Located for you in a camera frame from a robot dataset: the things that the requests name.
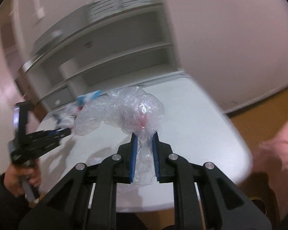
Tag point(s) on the person's left hand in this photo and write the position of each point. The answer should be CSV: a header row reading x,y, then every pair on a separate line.
x,y
13,179

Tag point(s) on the clear plastic bag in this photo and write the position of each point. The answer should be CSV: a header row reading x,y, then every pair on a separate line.
x,y
132,110

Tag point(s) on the white desk shelf unit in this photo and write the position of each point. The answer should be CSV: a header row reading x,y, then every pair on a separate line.
x,y
124,43

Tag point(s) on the white cylinder roll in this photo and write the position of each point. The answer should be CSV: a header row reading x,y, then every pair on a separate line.
x,y
73,75

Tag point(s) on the white shelf drawer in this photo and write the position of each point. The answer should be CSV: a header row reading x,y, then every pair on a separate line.
x,y
54,100

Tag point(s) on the blue white red wrapper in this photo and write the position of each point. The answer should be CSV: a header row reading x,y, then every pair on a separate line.
x,y
88,98

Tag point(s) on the crumpled white dark wrapper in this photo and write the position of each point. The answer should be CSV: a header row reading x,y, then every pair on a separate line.
x,y
63,118

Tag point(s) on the striped white stack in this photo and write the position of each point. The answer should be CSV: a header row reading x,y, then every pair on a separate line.
x,y
120,1

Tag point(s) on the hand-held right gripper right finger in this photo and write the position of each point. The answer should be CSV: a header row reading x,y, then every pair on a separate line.
x,y
155,159

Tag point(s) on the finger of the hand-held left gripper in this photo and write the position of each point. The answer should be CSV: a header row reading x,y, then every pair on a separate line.
x,y
46,145
58,132

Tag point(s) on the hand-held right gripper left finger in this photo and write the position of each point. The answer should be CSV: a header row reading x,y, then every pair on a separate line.
x,y
133,159

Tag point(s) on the person's left forearm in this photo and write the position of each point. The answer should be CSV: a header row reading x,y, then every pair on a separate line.
x,y
4,208

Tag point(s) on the pink cloth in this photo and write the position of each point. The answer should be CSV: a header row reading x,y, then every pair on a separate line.
x,y
282,153

